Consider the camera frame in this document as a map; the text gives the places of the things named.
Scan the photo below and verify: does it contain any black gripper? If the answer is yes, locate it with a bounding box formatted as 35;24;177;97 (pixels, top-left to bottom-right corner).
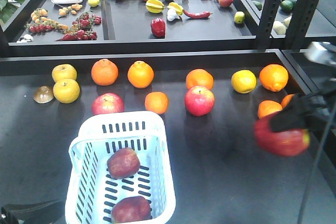
270;87;335;132

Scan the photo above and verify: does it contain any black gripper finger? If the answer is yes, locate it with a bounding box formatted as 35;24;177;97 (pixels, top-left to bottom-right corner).
1;200;65;224

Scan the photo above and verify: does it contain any light blue plastic basket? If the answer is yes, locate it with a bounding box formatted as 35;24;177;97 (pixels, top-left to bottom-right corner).
65;111;176;223

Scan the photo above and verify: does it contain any small orange right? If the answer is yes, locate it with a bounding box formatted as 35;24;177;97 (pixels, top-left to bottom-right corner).
281;94;294;108

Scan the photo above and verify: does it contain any small orange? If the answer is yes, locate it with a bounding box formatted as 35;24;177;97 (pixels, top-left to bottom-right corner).
257;100;283;119
281;94;294;108
144;92;169;114

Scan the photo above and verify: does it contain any small orange left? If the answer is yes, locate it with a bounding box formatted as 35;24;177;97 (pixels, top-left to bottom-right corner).
257;100;283;119

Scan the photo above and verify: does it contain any large orange right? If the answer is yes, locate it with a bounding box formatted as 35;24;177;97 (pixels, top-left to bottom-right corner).
259;64;289;92

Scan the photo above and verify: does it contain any yellow orange fruit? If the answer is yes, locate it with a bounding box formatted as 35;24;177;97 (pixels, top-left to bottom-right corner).
231;70;257;94

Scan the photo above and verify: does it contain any pink red apple centre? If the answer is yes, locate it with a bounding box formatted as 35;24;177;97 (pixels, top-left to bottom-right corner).
184;86;215;116

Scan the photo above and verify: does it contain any pink red apple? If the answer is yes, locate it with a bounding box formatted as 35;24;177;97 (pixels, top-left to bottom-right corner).
91;93;125;115
184;86;215;116

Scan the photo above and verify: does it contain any black wood produce stand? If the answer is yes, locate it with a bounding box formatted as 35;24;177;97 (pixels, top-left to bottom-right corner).
1;0;335;223

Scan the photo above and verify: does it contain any orange behind pink apple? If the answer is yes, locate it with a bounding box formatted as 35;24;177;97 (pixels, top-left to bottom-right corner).
186;69;214;90

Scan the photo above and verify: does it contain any brown mushroom cap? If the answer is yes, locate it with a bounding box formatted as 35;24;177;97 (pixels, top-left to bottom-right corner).
33;86;55;104

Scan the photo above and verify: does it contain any pink red apple back left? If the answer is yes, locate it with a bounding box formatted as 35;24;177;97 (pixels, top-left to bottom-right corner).
91;93;125;115

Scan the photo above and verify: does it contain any yellow apple pear lower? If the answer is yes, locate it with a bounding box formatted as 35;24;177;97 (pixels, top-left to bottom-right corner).
53;79;80;104

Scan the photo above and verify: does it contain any yellow apple pear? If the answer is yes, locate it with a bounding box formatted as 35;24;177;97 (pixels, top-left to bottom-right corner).
51;64;77;82
53;79;80;104

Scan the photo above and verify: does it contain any red chili pepper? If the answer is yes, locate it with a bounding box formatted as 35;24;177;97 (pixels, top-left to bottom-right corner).
183;10;212;19

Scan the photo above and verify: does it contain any yellow apple pear upper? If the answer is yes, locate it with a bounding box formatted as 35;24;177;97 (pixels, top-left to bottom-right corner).
51;64;77;82

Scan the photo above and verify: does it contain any small orange centre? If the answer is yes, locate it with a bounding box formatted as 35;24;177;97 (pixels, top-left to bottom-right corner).
144;92;169;114

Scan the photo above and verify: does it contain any orange back left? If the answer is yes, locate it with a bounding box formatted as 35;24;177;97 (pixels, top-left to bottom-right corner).
91;59;119;86

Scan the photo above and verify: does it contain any white garlic bulb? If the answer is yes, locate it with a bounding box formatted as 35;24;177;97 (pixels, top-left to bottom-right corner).
166;9;180;22

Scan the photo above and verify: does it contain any orange back centre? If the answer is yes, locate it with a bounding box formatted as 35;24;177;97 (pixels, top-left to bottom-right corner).
128;60;154;89

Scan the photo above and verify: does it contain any red bell pepper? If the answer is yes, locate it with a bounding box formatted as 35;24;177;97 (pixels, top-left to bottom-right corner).
150;18;166;38

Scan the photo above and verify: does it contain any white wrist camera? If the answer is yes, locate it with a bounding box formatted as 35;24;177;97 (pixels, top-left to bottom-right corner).
304;41;335;67

